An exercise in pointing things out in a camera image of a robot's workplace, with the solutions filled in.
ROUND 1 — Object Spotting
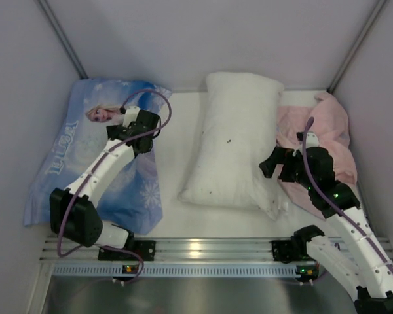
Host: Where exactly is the pink pillowcase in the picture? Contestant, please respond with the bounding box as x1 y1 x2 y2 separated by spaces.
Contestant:
274 91 358 219

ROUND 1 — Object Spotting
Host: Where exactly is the blue Frozen print pillowcase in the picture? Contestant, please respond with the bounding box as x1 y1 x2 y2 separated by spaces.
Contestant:
24 78 172 235

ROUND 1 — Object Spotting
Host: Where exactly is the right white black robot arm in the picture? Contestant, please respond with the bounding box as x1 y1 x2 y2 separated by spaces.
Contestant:
259 132 393 313

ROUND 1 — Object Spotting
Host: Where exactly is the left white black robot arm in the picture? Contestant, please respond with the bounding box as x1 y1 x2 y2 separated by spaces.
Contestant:
49 107 162 258

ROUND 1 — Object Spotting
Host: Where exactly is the bare white pillow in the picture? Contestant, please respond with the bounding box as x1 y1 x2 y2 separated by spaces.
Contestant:
178 72 284 220

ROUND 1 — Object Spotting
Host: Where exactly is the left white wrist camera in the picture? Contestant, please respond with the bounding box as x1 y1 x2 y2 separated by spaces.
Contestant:
120 106 140 128

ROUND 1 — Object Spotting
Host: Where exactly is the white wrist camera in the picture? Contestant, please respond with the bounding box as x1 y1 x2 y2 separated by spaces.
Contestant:
120 106 140 128
305 131 320 149

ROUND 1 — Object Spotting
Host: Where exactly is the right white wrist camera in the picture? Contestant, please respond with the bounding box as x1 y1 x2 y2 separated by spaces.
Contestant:
305 131 320 149

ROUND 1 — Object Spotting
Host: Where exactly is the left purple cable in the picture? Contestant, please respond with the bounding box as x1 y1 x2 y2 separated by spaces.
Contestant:
57 88 173 285

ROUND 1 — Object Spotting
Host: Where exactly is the purple cable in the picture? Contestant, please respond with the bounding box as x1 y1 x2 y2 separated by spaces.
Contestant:
297 116 393 294
57 88 173 285

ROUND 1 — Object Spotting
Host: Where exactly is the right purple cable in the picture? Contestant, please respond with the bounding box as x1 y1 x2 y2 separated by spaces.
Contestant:
297 116 393 294

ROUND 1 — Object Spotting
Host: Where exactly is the aluminium mounting rail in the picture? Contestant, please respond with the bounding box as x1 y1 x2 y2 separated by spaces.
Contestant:
41 237 393 262

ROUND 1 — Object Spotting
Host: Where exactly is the slotted white cable duct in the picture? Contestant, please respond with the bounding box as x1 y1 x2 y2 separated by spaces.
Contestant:
52 263 318 279

